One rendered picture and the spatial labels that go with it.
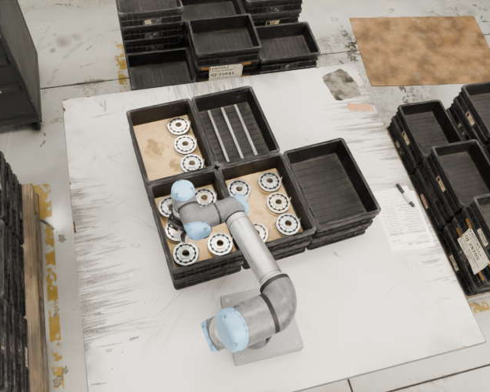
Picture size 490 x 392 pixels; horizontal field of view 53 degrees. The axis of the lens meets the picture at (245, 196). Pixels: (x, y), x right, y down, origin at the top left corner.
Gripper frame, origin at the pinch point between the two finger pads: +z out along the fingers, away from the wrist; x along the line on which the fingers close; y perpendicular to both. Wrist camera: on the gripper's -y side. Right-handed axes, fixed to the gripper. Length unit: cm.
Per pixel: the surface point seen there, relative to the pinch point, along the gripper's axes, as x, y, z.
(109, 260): 14.9, 30.8, 26.1
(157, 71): -122, 92, 69
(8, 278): 35, 79, 58
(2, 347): 63, 55, 45
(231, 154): -50, 6, 13
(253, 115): -76, 7, 13
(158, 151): -36, 36, 13
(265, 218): -28.0, -21.1, 13.1
